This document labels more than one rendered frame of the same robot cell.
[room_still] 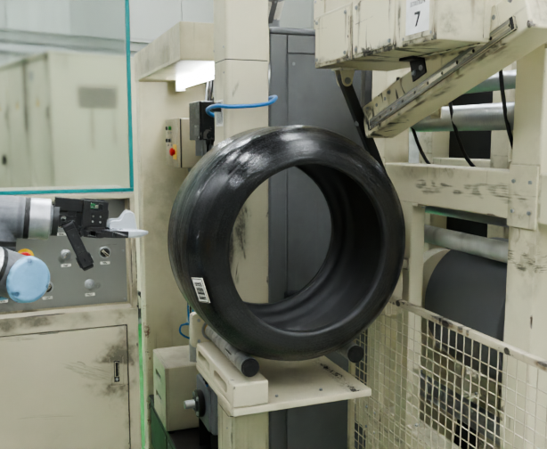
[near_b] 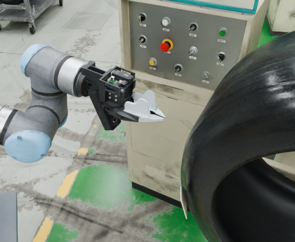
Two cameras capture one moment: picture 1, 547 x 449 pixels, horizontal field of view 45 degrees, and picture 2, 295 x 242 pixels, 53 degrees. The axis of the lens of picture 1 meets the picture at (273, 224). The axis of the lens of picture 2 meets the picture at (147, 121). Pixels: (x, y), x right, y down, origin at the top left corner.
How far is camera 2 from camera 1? 117 cm
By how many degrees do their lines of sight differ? 54
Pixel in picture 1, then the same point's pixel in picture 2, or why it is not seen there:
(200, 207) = (198, 136)
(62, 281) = (189, 67)
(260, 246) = not seen: outside the picture
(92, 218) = (109, 94)
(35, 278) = (28, 150)
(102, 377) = not seen: hidden behind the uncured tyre
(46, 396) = (167, 129)
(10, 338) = not seen: hidden behind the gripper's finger
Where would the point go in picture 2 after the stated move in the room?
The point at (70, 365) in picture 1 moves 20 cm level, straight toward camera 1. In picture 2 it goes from (182, 120) to (163, 145)
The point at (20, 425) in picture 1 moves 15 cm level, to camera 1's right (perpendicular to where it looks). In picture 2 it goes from (153, 137) to (173, 151)
